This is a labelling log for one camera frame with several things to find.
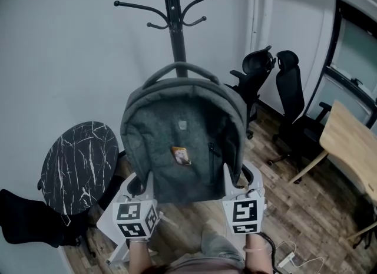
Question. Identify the black mesh office chair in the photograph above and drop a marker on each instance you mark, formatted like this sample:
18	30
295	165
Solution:
250	90
290	99

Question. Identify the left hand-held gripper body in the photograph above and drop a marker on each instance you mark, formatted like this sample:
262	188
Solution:
132	217

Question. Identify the black framed window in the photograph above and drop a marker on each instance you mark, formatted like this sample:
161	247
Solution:
353	46

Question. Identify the person's grey trousers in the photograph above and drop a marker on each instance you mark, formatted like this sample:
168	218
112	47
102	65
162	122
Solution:
218	252

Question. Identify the person's left forearm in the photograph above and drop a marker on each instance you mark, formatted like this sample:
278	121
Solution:
140	255

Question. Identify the grey backpack bag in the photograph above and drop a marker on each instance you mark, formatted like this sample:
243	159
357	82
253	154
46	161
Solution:
176	149

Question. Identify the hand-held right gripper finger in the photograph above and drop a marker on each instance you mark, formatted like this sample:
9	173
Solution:
229	181
257	178

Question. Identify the black metal coat rack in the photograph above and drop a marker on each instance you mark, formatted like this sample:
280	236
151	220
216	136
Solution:
177	46

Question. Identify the white power strip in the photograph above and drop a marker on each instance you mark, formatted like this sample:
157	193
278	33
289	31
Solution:
286	260

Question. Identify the white stand frame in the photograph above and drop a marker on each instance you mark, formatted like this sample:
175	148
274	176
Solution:
107	231

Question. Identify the black cloth chair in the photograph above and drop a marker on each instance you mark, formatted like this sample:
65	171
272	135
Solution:
23	219

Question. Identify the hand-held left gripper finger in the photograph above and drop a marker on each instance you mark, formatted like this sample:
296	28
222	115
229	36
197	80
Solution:
150	187
125	186

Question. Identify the black marble round table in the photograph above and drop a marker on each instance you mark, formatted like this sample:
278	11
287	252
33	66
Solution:
76	163

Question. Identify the light wooden desk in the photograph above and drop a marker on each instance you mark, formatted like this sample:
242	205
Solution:
347	140

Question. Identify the person's right forearm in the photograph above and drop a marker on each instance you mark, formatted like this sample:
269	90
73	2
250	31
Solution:
257	258

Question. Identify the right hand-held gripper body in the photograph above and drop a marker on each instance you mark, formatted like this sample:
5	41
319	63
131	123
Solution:
244	212

